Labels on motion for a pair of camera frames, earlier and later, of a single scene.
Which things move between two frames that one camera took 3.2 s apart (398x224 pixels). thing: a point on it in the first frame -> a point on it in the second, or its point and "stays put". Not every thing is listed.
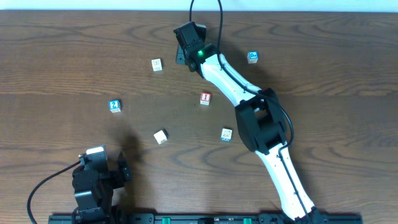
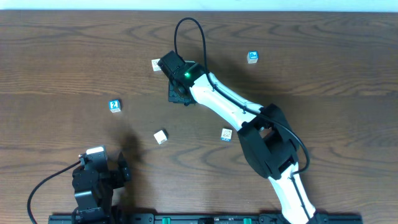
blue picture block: (252, 56) stays put
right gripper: (180, 58) -> (176, 94)
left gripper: (123, 172) stays put
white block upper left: (157, 65) stays put
